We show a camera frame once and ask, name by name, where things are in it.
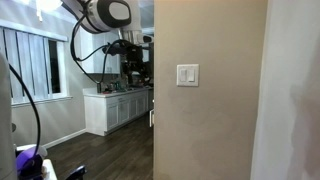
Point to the purple object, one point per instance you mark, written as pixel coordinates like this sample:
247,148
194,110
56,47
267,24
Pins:
28,161

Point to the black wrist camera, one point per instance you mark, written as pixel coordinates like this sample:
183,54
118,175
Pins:
124,50

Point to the white lower kitchen cabinets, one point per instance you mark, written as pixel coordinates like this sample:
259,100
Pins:
115,110

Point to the dark countertop items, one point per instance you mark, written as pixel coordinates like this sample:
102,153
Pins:
115,86

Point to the window with vertical blinds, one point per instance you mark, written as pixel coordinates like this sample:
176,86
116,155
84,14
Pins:
31,66

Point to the black chair part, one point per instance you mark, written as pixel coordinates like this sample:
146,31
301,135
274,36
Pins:
76,173

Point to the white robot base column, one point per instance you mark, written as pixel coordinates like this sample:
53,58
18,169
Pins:
6,126

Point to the white double light switch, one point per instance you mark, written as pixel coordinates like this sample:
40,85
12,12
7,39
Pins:
187,75

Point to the bright ceiling light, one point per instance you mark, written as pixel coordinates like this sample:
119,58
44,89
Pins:
46,5

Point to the white upper kitchen cabinets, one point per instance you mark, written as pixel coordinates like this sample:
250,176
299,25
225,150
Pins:
100,53

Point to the white kitchen cabinets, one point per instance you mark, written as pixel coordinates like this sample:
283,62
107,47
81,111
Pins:
115,110
100,53

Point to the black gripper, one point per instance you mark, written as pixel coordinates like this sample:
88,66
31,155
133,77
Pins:
136,68

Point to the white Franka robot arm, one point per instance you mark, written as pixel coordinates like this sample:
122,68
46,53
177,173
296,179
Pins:
106,15

